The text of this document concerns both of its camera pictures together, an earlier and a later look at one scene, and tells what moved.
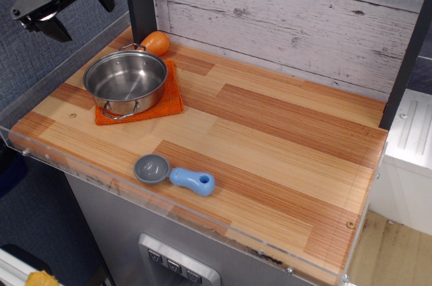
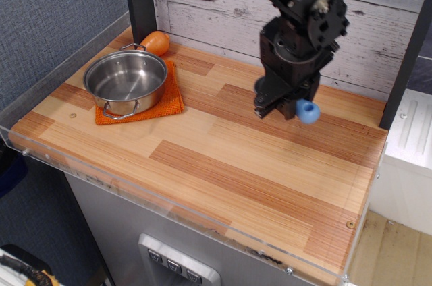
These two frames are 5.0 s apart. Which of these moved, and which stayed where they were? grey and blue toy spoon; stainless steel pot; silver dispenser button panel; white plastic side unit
Moved: grey and blue toy spoon
Stayed: stainless steel pot; silver dispenser button panel; white plastic side unit
